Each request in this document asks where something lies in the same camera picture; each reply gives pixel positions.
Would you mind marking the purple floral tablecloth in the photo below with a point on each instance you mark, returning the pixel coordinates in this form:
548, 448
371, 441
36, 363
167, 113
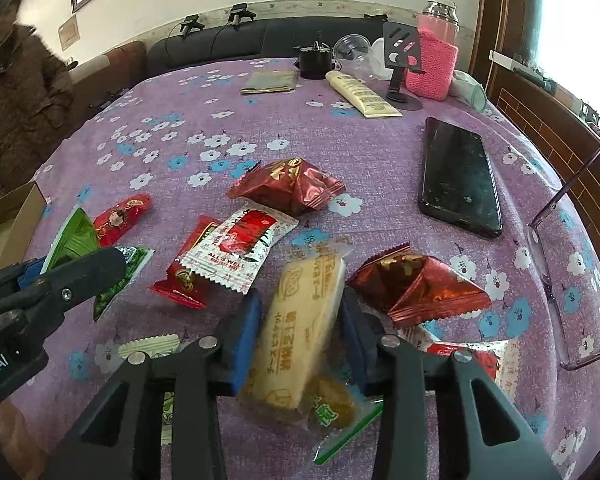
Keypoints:
340, 145

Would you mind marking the brown sofa cushion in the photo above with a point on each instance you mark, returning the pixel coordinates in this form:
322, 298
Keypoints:
120, 65

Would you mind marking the dark sofa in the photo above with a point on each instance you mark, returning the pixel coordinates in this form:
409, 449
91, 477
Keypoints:
215, 45

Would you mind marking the green white snack packet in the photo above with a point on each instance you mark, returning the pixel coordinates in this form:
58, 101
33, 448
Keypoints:
115, 285

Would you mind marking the white red-label snack packet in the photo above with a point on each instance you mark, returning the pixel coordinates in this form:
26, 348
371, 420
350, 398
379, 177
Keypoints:
485, 360
245, 245

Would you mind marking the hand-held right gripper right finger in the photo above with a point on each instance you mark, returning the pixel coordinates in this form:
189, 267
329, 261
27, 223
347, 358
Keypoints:
352, 332

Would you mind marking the bottle in pink knit sleeve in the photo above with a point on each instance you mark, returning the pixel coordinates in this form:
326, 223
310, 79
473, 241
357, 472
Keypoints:
432, 65

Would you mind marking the eyeglasses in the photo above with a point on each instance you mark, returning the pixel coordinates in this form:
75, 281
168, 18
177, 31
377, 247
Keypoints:
542, 265

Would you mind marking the grey-green booklet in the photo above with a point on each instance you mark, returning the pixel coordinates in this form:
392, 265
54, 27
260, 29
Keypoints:
270, 82

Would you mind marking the white wavy-edge snack packet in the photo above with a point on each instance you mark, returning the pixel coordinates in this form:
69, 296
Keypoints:
147, 345

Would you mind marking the cream tube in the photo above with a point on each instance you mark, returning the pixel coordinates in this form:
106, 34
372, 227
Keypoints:
365, 95

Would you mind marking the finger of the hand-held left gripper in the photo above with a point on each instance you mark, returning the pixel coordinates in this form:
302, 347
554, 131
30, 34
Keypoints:
27, 275
87, 272

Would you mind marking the black phone stand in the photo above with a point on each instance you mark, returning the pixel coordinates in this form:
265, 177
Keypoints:
402, 45

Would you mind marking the green foil snack packet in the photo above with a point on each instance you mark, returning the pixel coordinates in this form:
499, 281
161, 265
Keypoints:
75, 240

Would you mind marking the black clamp device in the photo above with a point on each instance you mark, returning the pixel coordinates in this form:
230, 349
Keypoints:
190, 25
240, 12

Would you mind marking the cardboard box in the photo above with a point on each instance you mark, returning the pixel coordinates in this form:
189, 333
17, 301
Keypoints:
7, 220

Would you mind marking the yellow biscuit packet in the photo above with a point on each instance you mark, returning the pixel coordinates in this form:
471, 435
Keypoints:
302, 320

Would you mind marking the black round container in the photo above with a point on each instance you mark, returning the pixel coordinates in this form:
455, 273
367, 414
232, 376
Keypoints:
315, 65

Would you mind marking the dark red foil snack packet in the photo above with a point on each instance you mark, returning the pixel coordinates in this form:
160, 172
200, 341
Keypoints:
290, 185
420, 285

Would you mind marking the black smartphone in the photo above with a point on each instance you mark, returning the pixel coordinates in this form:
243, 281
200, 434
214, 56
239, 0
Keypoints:
460, 180

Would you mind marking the red cartoon snack packet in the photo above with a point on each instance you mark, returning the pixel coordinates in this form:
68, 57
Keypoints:
120, 217

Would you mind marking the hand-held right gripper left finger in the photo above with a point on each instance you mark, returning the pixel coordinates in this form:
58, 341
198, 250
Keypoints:
247, 332

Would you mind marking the clear glass bowl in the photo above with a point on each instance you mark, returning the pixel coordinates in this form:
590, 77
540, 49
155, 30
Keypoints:
352, 52

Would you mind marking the clear green candy packet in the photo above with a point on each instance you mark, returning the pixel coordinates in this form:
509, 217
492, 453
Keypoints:
337, 405

